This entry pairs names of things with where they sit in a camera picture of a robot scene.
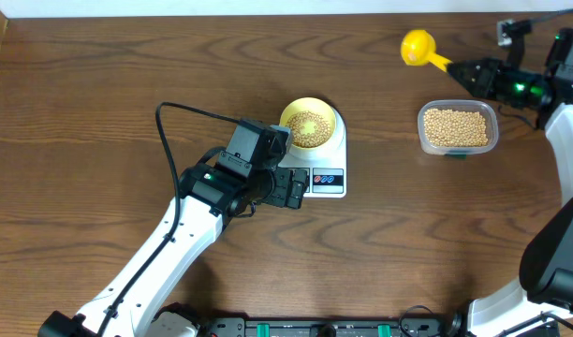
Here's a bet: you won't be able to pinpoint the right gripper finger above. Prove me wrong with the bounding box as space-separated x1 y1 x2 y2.
448 67 498 99
447 57 502 75

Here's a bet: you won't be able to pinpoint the yellow measuring scoop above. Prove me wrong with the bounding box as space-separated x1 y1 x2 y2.
400 30 451 72

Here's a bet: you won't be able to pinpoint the pale yellow bowl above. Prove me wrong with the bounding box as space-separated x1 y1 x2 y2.
279 97 337 150

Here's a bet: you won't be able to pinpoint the white digital kitchen scale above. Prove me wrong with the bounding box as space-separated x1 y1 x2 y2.
279 108 347 198

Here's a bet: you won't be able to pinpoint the soybeans in container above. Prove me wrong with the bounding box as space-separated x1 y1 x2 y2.
422 108 489 148

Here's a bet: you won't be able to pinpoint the soybeans in yellow bowl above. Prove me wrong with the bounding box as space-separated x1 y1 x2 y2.
286 110 332 148

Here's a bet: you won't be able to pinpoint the clear plastic container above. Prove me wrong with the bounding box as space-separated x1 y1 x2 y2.
418 100 499 155

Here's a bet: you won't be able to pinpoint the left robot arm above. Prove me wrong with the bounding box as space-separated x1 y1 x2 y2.
37 147 309 337

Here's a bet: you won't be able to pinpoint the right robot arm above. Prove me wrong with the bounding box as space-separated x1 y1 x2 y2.
446 21 573 336

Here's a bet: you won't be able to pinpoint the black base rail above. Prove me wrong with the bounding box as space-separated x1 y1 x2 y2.
196 305 463 337

